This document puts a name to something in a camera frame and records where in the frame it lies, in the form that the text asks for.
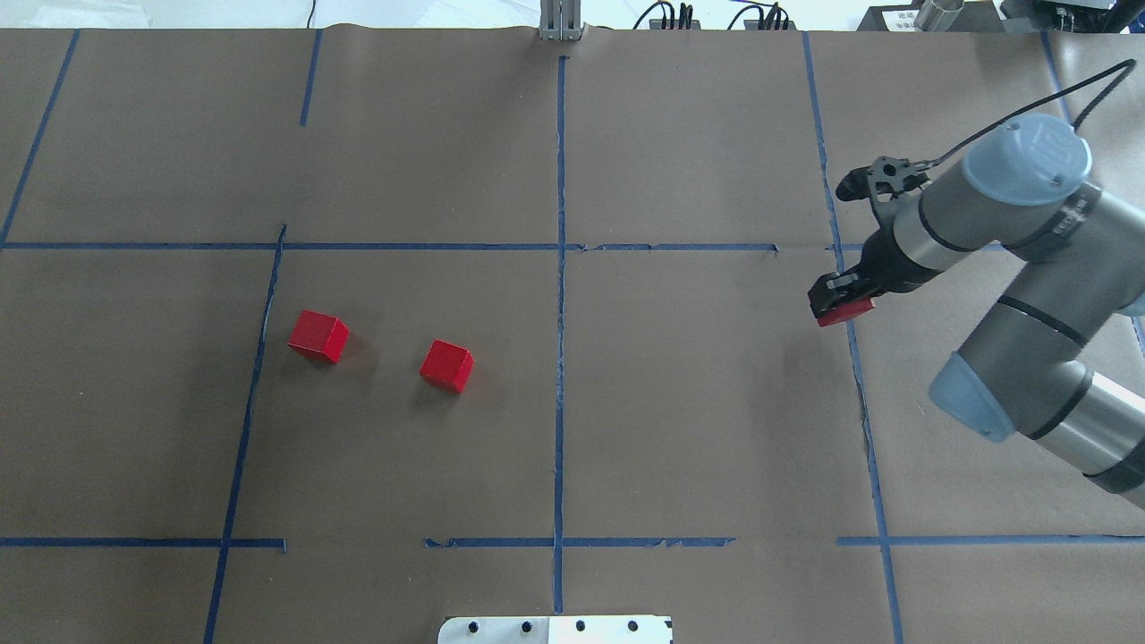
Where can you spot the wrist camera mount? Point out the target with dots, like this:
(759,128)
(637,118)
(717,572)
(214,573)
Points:
(883,183)

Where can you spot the right power strip plugs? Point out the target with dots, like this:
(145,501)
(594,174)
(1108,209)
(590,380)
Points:
(762,16)

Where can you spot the steel cup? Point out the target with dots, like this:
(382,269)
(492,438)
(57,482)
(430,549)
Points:
(936,15)

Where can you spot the red block far left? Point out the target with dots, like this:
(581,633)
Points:
(319,336)

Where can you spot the aluminium profile post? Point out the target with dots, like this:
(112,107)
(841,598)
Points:
(560,20)

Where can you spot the red block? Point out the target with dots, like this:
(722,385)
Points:
(319,336)
(447,366)

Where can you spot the red block middle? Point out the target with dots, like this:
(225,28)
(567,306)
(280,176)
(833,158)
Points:
(447,366)

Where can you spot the power strip plugs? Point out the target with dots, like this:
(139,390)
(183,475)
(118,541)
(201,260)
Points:
(762,16)
(668,16)

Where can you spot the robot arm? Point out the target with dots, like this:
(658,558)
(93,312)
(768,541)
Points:
(1024,184)

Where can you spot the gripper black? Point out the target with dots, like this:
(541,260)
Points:
(884,265)

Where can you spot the left power strip plugs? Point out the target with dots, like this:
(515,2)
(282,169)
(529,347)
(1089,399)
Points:
(668,16)

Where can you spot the white camera stand base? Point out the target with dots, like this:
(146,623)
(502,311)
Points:
(593,628)

